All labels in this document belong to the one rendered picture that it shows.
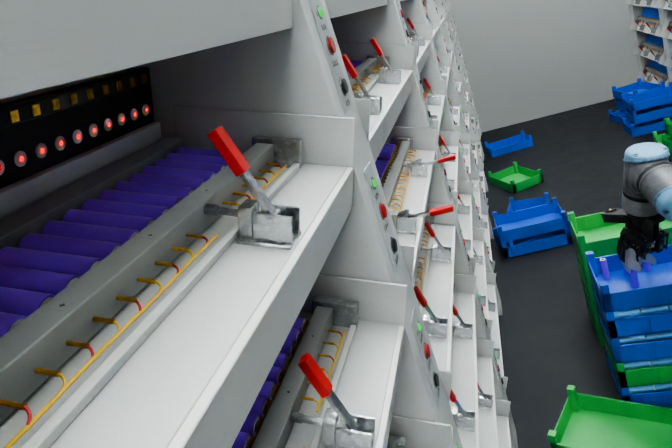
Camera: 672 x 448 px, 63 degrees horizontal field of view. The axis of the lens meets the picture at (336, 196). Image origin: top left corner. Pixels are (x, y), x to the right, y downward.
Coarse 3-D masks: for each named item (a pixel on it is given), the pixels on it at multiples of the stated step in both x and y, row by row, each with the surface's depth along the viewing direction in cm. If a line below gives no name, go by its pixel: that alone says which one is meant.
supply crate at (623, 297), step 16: (592, 256) 157; (608, 256) 157; (656, 256) 154; (592, 272) 152; (640, 272) 154; (656, 272) 152; (608, 288) 140; (624, 288) 149; (640, 288) 139; (656, 288) 138; (608, 304) 142; (624, 304) 141; (640, 304) 140; (656, 304) 139
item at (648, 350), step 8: (600, 320) 161; (608, 336) 150; (608, 344) 154; (616, 344) 145; (624, 344) 145; (632, 344) 144; (640, 344) 144; (648, 344) 143; (656, 344) 143; (664, 344) 142; (616, 352) 146; (624, 352) 146; (632, 352) 145; (640, 352) 145; (648, 352) 144; (656, 352) 144; (664, 352) 143; (616, 360) 147; (624, 360) 146; (632, 360) 146; (640, 360) 145
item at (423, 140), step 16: (400, 128) 124; (416, 128) 123; (400, 144) 124; (416, 144) 125; (432, 144) 124; (432, 160) 118; (400, 192) 99; (416, 192) 99; (416, 208) 92; (416, 224) 86; (400, 240) 81; (416, 240) 81; (416, 256) 76
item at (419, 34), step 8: (408, 24) 183; (416, 24) 182; (424, 24) 182; (416, 32) 166; (424, 32) 183; (416, 40) 166; (424, 40) 166; (416, 48) 127; (424, 48) 160; (416, 56) 127; (424, 56) 157; (416, 64) 128; (424, 64) 160
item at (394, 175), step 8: (408, 144) 120; (400, 152) 114; (408, 152) 119; (416, 152) 120; (400, 160) 109; (392, 168) 104; (400, 168) 104; (392, 176) 100; (400, 176) 104; (384, 184) 96; (392, 184) 96; (384, 192) 92; (392, 192) 93; (400, 200) 93; (392, 208) 89; (400, 208) 90
